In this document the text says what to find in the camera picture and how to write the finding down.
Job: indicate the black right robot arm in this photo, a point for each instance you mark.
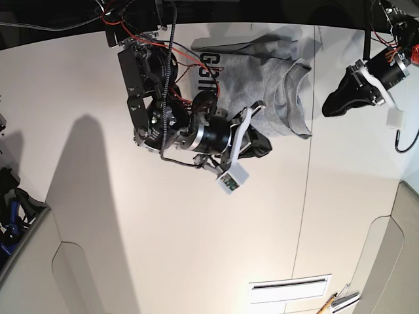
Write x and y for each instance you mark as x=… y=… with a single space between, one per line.
x=160 y=115

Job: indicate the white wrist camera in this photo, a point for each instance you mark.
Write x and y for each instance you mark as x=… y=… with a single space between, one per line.
x=395 y=118
x=233 y=178

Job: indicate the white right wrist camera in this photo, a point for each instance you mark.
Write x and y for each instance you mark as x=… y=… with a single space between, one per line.
x=233 y=178

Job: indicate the grey T-shirt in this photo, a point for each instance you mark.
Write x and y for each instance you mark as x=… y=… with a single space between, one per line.
x=270 y=69

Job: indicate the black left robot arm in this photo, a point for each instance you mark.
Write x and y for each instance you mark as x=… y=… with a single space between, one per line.
x=368 y=80

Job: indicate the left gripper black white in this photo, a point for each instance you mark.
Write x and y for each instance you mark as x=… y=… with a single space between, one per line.
x=389 y=67

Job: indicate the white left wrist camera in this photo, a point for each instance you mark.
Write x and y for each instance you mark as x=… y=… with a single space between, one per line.
x=395 y=118

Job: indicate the blue black clutter pile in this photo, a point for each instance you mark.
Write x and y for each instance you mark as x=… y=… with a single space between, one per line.
x=18 y=212

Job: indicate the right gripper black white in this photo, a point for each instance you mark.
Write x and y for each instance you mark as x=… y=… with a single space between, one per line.
x=219 y=141

